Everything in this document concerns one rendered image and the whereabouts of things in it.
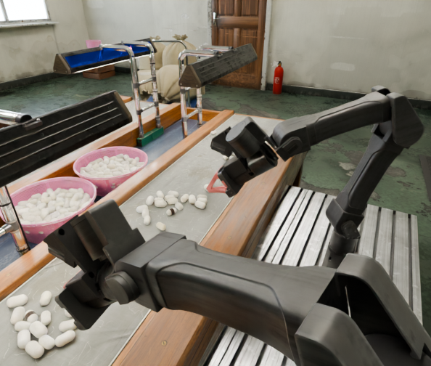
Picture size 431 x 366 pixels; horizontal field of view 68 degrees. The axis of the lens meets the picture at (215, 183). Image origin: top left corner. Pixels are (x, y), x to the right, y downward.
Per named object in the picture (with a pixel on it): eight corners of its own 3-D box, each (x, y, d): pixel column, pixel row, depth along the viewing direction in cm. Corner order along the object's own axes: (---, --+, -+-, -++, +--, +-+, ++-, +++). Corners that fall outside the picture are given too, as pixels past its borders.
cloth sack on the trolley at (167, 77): (209, 94, 412) (208, 64, 393) (178, 110, 355) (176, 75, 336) (172, 90, 434) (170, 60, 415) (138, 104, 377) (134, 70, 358)
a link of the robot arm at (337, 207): (331, 232, 82) (403, 114, 67) (321, 217, 88) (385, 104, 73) (351, 237, 84) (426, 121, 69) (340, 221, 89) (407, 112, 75)
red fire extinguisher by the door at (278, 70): (282, 92, 508) (286, 59, 483) (279, 94, 494) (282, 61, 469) (274, 91, 513) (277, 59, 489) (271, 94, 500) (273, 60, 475)
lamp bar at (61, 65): (157, 52, 171) (156, 38, 168) (68, 74, 122) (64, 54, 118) (145, 51, 174) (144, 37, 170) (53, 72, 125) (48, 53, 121)
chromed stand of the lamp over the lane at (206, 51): (234, 145, 154) (238, 46, 132) (218, 162, 139) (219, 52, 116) (199, 139, 161) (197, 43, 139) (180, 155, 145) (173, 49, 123)
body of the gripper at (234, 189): (215, 176, 75) (238, 162, 70) (230, 158, 83) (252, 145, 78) (231, 197, 76) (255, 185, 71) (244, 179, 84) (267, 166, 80)
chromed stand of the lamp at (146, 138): (164, 133, 168) (156, 41, 146) (141, 147, 153) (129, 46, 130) (134, 128, 175) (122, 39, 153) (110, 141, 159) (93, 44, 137)
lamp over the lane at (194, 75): (257, 59, 152) (258, 43, 148) (199, 88, 102) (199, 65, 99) (241, 58, 154) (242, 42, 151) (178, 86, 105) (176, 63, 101)
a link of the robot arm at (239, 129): (228, 148, 66) (273, 108, 62) (223, 133, 73) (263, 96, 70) (263, 181, 71) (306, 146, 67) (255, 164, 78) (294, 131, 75)
